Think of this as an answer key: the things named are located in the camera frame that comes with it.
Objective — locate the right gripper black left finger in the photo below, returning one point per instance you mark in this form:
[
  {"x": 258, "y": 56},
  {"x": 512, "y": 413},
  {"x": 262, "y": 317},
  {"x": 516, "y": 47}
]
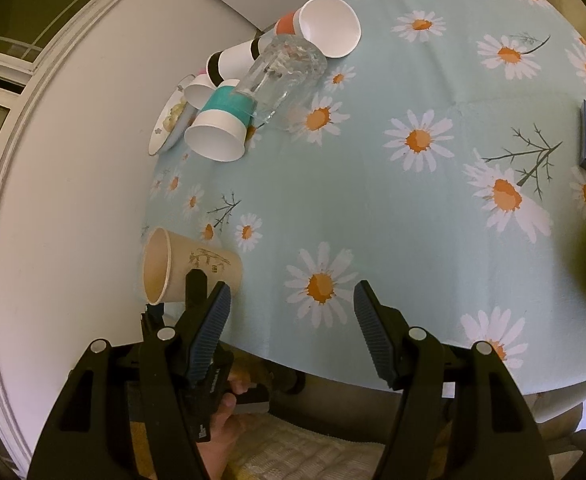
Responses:
[{"x": 87, "y": 433}]

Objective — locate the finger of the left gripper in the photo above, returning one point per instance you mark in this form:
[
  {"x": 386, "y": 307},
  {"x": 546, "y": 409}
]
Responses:
[{"x": 192, "y": 320}]

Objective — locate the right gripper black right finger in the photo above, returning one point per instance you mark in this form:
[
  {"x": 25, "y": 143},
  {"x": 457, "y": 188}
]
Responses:
[{"x": 493, "y": 434}]

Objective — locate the brown paper cup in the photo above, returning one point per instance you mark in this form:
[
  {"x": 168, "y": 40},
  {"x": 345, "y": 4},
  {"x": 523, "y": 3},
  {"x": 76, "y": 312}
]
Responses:
[{"x": 169, "y": 257}]

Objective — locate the teal white paper cup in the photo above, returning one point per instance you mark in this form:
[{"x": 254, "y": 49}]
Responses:
[{"x": 219, "y": 130}]

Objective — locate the pink white paper cup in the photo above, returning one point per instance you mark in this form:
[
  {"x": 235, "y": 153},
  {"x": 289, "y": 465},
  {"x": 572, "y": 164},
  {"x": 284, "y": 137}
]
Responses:
[{"x": 198, "y": 90}]

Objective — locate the black striped white paper cup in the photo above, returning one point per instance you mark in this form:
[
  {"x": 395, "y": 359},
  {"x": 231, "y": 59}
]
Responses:
[{"x": 233, "y": 62}]

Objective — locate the orange white paper cup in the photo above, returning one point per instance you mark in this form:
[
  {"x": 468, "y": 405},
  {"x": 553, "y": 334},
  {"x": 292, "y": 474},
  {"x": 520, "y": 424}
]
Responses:
[{"x": 330, "y": 25}]

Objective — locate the person's left hand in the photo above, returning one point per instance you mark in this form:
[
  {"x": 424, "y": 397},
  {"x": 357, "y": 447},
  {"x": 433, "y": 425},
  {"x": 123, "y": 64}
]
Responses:
[{"x": 226, "y": 426}]

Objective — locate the floral white bowl with fruit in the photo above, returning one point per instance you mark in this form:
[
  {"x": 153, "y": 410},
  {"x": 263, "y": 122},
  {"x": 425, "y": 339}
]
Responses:
[{"x": 172, "y": 121}]

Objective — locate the daisy print blue tablecloth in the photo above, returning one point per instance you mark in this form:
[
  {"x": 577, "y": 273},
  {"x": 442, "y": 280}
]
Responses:
[{"x": 440, "y": 163}]

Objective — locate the clear glass tumbler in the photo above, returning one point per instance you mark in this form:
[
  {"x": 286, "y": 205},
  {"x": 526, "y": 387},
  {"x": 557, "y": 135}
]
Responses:
[{"x": 288, "y": 67}]

